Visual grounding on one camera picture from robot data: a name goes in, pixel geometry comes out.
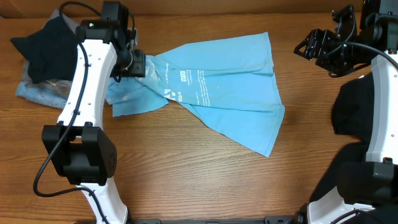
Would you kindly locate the dark teal folded garment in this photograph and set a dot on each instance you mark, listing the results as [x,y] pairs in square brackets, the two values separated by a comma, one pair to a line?
[51,52]

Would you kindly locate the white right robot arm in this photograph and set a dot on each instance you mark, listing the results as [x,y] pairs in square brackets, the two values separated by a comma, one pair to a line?
[366,192]

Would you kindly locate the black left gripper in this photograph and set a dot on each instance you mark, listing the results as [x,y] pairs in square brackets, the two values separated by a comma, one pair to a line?
[138,68]

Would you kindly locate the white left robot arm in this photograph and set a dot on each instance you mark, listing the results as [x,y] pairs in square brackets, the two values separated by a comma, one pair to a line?
[77,146]

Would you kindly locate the light blue t-shirt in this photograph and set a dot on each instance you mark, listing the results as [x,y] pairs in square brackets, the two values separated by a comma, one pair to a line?
[229,84]

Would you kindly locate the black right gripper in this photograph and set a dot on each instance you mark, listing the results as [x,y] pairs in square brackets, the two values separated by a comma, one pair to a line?
[323,38]

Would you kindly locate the blue denim folded jeans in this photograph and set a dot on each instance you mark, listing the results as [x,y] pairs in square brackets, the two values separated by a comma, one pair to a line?
[41,96]

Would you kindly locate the grey folded shorts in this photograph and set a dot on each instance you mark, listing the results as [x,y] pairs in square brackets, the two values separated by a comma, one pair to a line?
[110,28]

